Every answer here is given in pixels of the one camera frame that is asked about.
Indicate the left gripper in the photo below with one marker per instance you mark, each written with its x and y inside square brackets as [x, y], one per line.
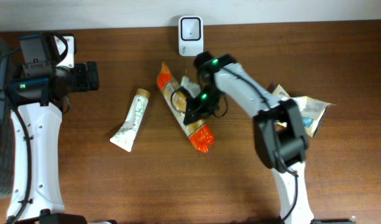
[86, 83]

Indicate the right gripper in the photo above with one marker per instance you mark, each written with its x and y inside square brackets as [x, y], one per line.
[192, 101]

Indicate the orange spaghetti package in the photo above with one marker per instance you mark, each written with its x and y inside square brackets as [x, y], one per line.
[199, 133]

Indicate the white tube with brown cap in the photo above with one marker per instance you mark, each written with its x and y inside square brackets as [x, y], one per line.
[126, 134]

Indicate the cream snack bag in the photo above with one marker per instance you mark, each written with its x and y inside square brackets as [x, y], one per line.
[312, 111]

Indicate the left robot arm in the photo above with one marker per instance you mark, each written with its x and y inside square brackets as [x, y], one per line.
[39, 99]

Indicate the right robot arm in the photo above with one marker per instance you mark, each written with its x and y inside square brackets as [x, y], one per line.
[279, 134]

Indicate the white barcode scanner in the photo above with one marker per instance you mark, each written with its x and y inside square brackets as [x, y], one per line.
[190, 36]

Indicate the grey plastic mesh basket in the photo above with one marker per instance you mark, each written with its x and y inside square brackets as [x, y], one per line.
[6, 153]

